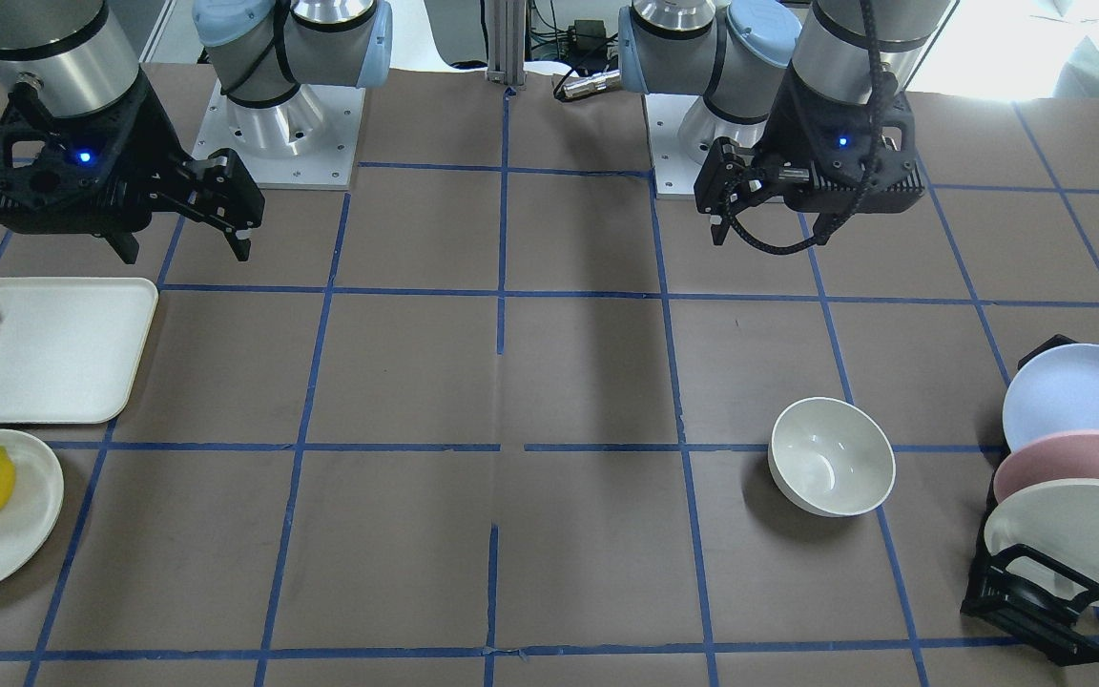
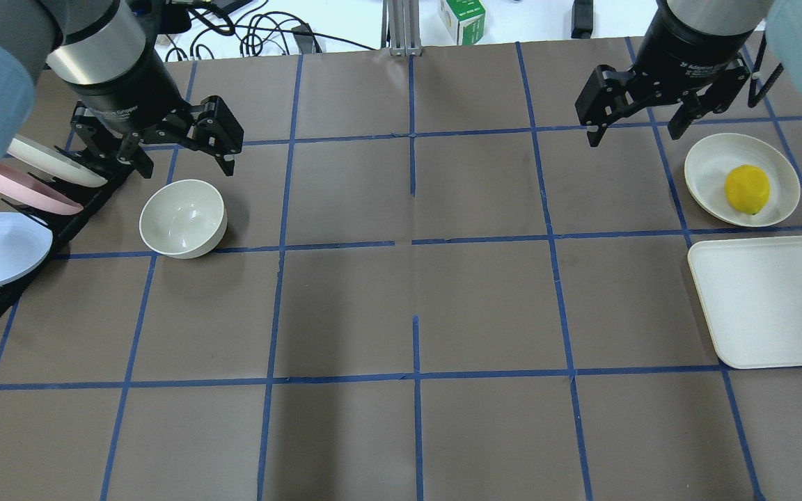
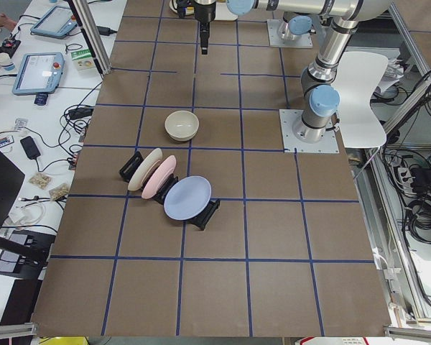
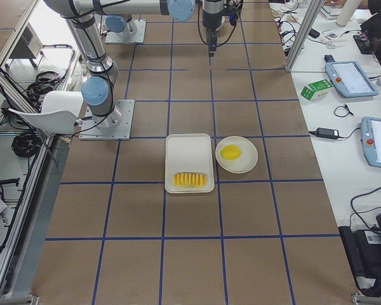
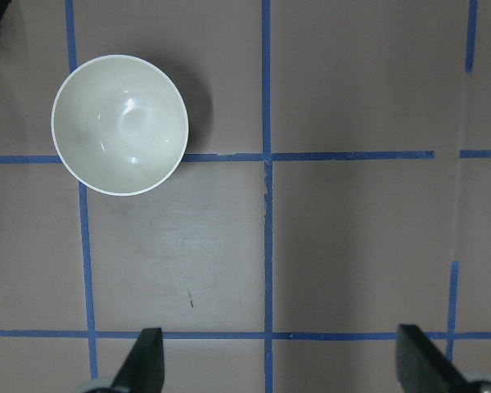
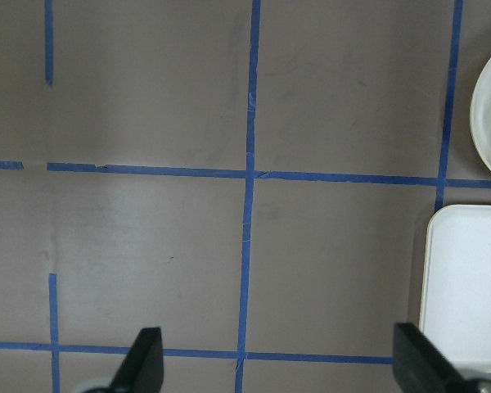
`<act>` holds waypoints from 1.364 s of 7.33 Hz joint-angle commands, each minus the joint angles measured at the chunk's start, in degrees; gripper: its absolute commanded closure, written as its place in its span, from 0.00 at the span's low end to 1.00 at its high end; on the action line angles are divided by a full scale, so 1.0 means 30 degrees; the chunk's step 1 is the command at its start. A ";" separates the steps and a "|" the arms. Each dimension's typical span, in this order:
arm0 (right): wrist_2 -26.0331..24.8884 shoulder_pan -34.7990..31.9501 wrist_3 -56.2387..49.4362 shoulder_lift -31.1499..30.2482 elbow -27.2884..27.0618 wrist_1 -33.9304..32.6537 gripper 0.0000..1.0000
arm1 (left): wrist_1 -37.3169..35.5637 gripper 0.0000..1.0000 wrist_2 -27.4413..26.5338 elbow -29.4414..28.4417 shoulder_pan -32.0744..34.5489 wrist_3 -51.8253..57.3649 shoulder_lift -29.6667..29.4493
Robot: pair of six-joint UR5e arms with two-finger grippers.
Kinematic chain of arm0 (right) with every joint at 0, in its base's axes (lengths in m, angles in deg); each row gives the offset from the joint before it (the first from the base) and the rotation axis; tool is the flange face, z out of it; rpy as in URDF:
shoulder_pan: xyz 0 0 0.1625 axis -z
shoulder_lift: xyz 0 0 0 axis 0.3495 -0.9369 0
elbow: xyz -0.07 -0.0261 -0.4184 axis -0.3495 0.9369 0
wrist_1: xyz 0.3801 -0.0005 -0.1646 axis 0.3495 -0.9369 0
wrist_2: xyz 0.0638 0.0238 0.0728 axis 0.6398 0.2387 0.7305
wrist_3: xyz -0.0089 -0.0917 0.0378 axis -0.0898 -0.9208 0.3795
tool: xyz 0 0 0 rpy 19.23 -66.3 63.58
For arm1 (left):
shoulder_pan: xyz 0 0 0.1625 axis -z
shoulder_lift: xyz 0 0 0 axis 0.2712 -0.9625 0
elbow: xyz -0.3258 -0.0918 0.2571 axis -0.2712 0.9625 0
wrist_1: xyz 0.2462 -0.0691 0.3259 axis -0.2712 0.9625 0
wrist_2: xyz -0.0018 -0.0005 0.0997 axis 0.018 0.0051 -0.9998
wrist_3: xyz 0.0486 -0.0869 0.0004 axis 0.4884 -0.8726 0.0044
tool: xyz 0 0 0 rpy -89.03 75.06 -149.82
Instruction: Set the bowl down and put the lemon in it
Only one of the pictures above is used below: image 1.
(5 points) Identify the light blue plate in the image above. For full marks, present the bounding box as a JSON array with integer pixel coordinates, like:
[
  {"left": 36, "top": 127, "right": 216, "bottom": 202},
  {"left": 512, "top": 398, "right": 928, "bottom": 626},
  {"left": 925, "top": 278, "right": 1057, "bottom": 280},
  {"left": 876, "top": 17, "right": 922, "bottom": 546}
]
[{"left": 1002, "top": 343, "right": 1099, "bottom": 448}]

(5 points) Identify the metal cable connector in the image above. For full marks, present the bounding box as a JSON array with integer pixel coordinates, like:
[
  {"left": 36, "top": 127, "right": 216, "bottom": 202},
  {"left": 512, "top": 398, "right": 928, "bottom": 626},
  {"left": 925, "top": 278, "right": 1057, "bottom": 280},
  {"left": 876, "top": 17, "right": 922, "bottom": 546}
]
[{"left": 552, "top": 69, "right": 622, "bottom": 103}]

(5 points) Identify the aluminium profile post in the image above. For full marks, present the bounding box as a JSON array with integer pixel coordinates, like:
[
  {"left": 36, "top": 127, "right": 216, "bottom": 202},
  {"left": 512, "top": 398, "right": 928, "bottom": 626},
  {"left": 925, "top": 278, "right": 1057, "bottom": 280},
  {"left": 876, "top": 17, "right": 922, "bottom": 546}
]
[{"left": 482, "top": 0, "right": 529, "bottom": 91}]

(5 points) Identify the pink plate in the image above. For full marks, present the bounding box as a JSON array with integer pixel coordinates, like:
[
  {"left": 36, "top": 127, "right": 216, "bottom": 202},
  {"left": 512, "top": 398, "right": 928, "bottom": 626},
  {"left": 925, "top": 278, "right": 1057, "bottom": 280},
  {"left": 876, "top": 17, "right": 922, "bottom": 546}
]
[{"left": 991, "top": 430, "right": 1099, "bottom": 503}]

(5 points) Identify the black dish rack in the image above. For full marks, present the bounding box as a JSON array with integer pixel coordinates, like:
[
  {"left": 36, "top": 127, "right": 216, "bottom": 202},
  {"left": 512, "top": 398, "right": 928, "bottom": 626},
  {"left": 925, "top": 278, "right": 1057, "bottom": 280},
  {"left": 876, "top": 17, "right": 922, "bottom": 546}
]
[{"left": 961, "top": 334, "right": 1099, "bottom": 666}]

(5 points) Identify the black braided cable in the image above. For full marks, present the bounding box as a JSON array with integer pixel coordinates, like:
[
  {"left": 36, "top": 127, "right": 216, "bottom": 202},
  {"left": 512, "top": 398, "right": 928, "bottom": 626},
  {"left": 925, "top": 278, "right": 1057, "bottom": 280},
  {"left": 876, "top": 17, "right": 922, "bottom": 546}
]
[{"left": 723, "top": 0, "right": 898, "bottom": 257}]

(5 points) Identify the white bowl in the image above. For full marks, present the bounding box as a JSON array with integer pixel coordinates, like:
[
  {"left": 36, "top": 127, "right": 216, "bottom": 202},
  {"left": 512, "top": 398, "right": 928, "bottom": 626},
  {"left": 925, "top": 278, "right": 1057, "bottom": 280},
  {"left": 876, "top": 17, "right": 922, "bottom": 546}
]
[{"left": 767, "top": 397, "right": 897, "bottom": 517}]

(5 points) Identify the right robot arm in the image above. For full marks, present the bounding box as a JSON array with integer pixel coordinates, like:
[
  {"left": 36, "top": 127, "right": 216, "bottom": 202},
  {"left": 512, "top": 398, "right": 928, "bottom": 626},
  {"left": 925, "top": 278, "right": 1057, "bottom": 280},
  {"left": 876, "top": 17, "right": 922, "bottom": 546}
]
[{"left": 0, "top": 1, "right": 393, "bottom": 264}]

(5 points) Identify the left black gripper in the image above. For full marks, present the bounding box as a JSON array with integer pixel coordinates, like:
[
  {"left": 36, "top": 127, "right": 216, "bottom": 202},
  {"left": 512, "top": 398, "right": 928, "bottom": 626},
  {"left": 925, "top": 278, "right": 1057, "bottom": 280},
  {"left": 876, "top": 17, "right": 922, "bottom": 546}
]
[{"left": 695, "top": 67, "right": 925, "bottom": 247}]

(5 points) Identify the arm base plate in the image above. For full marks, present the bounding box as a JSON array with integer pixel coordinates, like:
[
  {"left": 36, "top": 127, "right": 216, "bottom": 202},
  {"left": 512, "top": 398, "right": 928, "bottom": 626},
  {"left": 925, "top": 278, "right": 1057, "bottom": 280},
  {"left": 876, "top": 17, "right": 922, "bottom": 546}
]
[
  {"left": 644, "top": 93, "right": 766, "bottom": 201},
  {"left": 193, "top": 84, "right": 369, "bottom": 191}
]

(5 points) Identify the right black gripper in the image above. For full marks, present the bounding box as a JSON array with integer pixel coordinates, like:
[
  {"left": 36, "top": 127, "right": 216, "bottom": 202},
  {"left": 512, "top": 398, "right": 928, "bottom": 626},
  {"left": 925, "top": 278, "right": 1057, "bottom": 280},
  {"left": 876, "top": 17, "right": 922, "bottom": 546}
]
[{"left": 0, "top": 73, "right": 265, "bottom": 264}]

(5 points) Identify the white plate in rack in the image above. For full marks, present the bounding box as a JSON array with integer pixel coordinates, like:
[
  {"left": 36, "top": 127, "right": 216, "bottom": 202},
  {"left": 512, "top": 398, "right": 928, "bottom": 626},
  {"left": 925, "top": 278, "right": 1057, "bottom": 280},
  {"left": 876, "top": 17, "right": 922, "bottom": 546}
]
[{"left": 983, "top": 478, "right": 1099, "bottom": 604}]

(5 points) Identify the white round plate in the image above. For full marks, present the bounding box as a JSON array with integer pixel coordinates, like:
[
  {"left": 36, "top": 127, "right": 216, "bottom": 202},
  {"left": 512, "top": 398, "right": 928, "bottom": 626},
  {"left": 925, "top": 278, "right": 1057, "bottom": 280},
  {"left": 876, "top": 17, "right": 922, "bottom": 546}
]
[{"left": 0, "top": 426, "right": 65, "bottom": 581}]

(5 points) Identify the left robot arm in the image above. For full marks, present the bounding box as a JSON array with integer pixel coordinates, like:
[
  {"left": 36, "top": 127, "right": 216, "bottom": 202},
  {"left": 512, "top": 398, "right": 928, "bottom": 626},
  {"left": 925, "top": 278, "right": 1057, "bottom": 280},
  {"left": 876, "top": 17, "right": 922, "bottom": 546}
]
[{"left": 617, "top": 1, "right": 952, "bottom": 256}]

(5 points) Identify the white rectangular tray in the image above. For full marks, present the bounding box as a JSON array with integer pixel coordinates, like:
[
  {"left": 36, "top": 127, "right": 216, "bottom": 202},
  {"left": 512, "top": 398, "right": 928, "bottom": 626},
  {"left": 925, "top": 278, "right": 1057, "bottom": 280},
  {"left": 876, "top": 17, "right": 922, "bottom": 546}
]
[{"left": 0, "top": 277, "right": 158, "bottom": 425}]

